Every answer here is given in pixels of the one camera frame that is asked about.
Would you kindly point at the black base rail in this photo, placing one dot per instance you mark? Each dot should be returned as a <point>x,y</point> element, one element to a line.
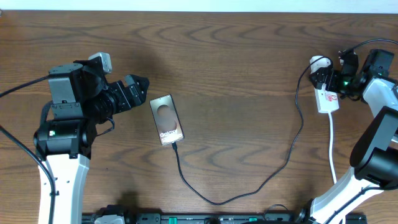
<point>155,218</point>

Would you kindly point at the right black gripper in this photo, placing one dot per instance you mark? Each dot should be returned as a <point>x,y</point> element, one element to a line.
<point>332,84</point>

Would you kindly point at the Samsung Galaxy smartphone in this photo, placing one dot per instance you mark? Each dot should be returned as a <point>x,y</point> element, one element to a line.
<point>166,120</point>

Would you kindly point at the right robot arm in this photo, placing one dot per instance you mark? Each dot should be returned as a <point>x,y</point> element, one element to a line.
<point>373,162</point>

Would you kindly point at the white USB wall charger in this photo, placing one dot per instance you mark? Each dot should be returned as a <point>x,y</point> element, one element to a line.
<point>318,61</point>

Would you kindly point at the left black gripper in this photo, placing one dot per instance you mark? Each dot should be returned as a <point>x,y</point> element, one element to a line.
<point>140,95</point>

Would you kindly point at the white power strip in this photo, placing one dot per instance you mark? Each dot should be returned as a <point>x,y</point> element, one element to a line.
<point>327,101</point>

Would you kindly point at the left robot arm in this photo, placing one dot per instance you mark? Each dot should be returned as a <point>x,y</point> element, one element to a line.
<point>81,100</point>

